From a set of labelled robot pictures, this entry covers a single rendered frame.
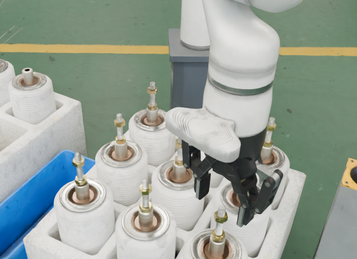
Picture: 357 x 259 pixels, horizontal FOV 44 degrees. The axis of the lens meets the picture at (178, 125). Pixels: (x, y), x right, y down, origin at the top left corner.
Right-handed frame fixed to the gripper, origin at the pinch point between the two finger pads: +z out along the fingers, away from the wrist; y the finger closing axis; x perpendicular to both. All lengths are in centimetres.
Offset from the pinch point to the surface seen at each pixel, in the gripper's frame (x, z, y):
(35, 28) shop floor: -51, 35, 129
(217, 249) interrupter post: 0.8, 8.6, -0.7
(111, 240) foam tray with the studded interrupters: 5.8, 17.4, 17.0
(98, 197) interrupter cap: 5.3, 10.0, 20.3
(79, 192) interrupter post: 7.4, 8.6, 22.1
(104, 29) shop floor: -70, 35, 109
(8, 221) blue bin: 12, 28, 43
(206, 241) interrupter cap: -0.3, 10.1, 2.0
